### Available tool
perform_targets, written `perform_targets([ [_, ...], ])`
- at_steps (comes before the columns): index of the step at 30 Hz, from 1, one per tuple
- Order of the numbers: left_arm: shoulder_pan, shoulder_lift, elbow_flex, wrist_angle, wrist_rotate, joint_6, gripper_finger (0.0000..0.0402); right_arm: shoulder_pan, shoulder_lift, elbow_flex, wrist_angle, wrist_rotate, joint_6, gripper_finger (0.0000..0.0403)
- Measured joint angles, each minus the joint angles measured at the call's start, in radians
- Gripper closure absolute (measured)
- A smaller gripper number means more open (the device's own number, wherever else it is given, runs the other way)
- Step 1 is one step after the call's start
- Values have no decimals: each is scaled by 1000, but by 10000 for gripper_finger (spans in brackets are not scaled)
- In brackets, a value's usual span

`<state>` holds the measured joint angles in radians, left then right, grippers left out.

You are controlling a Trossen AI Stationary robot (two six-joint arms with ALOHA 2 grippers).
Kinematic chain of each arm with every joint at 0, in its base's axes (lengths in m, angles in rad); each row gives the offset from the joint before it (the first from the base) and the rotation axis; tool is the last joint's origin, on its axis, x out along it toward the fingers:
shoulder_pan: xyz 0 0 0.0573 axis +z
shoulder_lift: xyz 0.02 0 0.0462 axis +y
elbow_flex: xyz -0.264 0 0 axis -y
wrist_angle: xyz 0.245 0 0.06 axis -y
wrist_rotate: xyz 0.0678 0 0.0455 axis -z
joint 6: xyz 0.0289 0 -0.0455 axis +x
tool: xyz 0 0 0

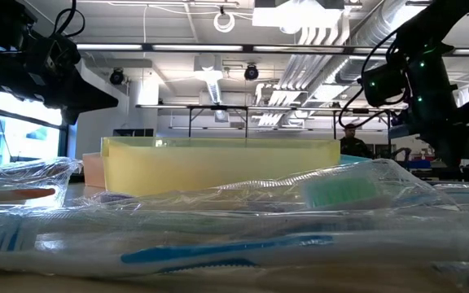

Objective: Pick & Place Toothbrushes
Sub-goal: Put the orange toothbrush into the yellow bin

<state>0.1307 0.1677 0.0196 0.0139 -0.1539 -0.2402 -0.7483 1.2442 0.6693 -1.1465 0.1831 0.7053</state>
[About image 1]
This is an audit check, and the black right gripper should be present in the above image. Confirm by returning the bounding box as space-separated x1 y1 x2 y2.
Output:
389 81 469 168

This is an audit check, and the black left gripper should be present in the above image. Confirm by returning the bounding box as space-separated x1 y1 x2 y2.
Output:
14 68 120 125

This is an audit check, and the blue background box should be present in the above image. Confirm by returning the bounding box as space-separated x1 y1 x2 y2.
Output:
405 159 432 170

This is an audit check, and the white LED light strip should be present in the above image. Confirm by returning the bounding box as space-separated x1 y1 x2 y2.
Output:
253 45 344 53
76 43 142 51
354 47 469 56
151 44 243 52

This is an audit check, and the large window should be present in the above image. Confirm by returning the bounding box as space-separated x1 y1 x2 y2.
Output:
0 83 71 166

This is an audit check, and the orange translucent plastic bin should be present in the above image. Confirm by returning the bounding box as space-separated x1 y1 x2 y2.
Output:
82 152 106 189

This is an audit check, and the long background light strip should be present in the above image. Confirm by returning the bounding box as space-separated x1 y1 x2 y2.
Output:
135 103 394 115

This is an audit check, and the person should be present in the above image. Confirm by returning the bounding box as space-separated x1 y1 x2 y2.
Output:
339 124 372 159

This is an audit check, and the green translucent plastic bin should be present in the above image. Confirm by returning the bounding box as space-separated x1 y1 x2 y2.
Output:
339 154 373 166

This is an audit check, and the wrapped purple toothbrush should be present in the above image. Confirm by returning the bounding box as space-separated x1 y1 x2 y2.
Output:
90 191 136 205

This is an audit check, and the wrapped orange toothbrush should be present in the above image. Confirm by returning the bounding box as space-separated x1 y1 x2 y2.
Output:
0 157 84 208

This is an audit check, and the wrapped green toothbrush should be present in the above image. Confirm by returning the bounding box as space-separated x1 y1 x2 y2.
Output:
213 158 459 212

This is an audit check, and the yellow translucent plastic bin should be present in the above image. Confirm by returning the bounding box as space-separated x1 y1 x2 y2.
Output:
100 136 341 197

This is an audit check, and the white ceiling light panel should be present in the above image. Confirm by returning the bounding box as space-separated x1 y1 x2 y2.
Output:
252 0 344 29

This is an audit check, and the wrapped blue toothbrush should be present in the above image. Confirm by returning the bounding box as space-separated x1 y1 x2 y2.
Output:
0 209 469 282

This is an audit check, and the black round overhead camera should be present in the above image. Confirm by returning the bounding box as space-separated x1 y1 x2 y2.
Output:
109 68 126 86
243 63 260 81

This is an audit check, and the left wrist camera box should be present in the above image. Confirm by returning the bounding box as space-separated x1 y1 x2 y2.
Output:
30 32 81 78

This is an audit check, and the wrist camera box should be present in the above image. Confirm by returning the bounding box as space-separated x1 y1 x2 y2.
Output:
30 32 81 78
362 63 407 107

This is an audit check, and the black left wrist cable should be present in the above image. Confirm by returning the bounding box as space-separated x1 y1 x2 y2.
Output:
53 0 86 37

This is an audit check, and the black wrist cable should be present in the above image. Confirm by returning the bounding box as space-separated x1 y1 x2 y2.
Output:
53 0 86 37
337 28 406 128

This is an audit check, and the black overhead frame bar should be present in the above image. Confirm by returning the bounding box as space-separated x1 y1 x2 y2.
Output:
75 42 469 58

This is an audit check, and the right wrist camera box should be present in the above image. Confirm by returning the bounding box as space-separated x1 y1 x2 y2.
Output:
362 63 407 107

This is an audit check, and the black background rig frame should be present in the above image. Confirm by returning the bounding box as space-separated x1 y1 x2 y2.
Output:
333 107 392 148
187 104 250 139

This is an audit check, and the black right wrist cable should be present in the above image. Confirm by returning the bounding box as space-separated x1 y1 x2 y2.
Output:
337 28 406 128

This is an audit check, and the silver ventilation duct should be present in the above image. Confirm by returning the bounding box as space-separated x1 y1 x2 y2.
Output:
334 0 406 85

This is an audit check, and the white coiled cable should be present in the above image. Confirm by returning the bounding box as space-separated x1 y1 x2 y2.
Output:
213 11 236 34

